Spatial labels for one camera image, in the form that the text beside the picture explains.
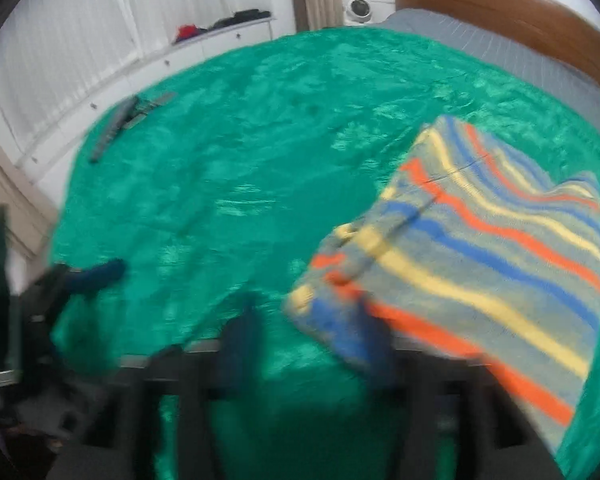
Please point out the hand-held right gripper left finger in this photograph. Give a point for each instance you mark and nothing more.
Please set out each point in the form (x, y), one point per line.
(240, 345)

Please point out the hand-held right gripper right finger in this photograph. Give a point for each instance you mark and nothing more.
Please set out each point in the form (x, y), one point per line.
(377, 350)

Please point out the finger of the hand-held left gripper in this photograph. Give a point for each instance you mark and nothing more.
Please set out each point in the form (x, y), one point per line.
(92, 276)

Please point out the striped knit sweater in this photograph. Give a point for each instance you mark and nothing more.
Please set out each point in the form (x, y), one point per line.
(480, 260)

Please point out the grey strip object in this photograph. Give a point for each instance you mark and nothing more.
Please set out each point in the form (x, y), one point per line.
(122, 120)

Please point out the green floral blanket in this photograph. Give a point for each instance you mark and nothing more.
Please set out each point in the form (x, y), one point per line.
(240, 170)

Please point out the white low drawer cabinet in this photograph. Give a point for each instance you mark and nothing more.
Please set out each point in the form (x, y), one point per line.
(145, 75)

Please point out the red cloth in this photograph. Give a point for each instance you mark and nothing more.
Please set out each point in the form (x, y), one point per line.
(187, 33)

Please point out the white sheer curtain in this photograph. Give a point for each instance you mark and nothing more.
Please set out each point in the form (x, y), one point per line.
(105, 15)

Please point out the dark cloth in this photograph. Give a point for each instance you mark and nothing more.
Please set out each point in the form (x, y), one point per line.
(240, 17)

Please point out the grey bed sheet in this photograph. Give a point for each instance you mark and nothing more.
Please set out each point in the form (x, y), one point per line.
(480, 45)

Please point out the wooden bed headboard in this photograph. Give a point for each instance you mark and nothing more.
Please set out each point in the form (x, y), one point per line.
(505, 5)

